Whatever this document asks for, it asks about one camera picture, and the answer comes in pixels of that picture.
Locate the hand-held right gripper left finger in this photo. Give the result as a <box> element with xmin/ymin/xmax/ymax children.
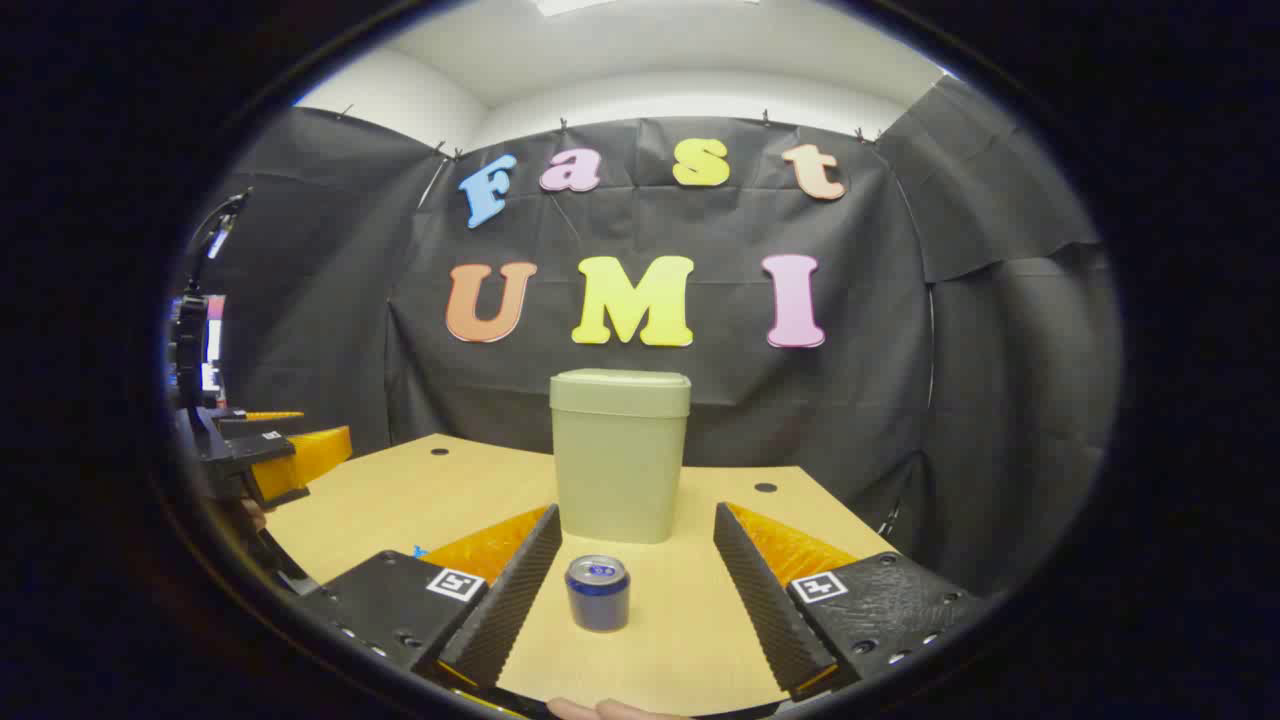
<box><xmin>300</xmin><ymin>503</ymin><xmax>563</xmax><ymax>701</ymax></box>

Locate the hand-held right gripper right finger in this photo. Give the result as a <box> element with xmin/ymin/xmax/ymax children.
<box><xmin>713</xmin><ymin>502</ymin><xmax>986</xmax><ymax>703</ymax></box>

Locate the blue pop can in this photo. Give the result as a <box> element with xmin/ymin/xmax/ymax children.
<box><xmin>565</xmin><ymin>555</ymin><xmax>631</xmax><ymax>633</ymax></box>

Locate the green desktop garbage bin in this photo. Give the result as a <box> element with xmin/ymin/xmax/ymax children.
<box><xmin>549</xmin><ymin>368</ymin><xmax>692</xmax><ymax>545</ymax></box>

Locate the wooden desktop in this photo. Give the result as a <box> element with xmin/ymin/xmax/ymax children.
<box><xmin>262</xmin><ymin>433</ymin><xmax>901</xmax><ymax>719</ymax></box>

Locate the computer monitor screen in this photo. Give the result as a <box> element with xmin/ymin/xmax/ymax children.
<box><xmin>203</xmin><ymin>295</ymin><xmax>227</xmax><ymax>393</ymax></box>

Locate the black backdrop cloth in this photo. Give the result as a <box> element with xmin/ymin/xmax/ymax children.
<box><xmin>185</xmin><ymin>75</ymin><xmax>1121</xmax><ymax>601</ymax></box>

